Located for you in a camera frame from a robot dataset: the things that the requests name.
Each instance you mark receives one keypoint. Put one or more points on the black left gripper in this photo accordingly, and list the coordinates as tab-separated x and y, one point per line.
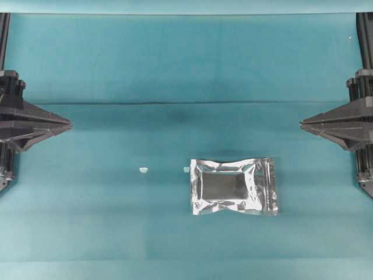
18	120

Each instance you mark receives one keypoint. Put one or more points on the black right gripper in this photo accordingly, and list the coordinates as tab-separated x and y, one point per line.
348	126

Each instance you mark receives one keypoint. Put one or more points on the silver zip bag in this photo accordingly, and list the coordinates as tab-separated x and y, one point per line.
245	186

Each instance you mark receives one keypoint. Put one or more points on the black right base stand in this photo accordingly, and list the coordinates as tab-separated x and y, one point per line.
364	32

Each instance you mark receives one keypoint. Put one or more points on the black base stand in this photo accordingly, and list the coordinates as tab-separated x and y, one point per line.
364	32
4	29

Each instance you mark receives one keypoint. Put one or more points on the black left base stand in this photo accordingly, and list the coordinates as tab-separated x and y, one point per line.
4	29

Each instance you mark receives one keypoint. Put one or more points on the small white tape piece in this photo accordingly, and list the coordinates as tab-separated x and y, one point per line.
143	169

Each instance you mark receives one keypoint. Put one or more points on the teal table cloth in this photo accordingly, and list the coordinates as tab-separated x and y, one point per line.
155	92

